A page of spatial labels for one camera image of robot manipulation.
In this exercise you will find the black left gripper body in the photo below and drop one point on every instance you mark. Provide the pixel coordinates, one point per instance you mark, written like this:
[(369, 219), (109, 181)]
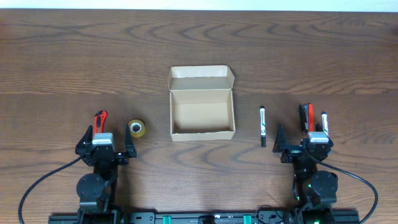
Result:
[(104, 154)]

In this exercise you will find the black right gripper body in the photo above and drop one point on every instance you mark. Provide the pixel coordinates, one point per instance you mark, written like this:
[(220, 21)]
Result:
[(300, 152)]

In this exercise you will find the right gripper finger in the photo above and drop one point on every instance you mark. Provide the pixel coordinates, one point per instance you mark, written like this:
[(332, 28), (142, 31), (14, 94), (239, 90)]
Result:
[(318, 127), (280, 142)]

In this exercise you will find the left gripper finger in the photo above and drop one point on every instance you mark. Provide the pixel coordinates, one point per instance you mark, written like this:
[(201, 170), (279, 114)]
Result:
[(86, 139), (128, 142)]

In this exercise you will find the blue capped white marker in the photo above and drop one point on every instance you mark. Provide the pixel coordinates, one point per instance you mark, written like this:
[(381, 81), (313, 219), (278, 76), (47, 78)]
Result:
[(325, 123)]

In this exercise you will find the red black stapler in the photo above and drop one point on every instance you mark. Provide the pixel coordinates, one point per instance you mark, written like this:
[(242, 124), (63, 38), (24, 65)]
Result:
[(306, 117)]

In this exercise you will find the yellow clear tape roll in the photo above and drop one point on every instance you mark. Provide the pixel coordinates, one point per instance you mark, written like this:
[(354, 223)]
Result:
[(137, 128)]

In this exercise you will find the red utility knife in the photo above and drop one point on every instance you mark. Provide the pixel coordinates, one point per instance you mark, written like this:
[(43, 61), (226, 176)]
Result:
[(100, 118)]

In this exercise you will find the black capped white marker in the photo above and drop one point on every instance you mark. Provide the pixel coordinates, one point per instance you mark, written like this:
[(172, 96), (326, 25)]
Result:
[(263, 125)]

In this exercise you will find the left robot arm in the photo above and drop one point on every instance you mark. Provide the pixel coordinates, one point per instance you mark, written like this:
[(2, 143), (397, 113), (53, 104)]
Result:
[(97, 190)]

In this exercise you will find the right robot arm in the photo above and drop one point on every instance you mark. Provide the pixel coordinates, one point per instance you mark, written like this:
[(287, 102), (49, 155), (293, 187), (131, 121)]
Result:
[(315, 190)]

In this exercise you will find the open brown cardboard box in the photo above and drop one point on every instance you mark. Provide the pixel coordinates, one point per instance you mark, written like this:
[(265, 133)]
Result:
[(201, 103)]

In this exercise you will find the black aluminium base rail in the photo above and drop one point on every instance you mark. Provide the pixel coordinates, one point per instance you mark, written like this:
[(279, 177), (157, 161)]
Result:
[(262, 216)]

